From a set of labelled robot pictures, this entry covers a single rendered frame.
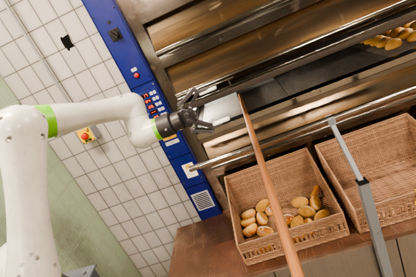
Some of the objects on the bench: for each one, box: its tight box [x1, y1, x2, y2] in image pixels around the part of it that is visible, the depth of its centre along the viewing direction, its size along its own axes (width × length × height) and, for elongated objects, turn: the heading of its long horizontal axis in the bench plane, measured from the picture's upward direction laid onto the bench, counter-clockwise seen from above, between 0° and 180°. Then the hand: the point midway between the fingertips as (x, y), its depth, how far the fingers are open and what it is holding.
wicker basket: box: [224, 148, 350, 266], centre depth 163 cm, size 49×56×28 cm
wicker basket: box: [314, 113, 416, 234], centre depth 152 cm, size 49×56×28 cm
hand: (220, 104), depth 111 cm, fingers open, 13 cm apart
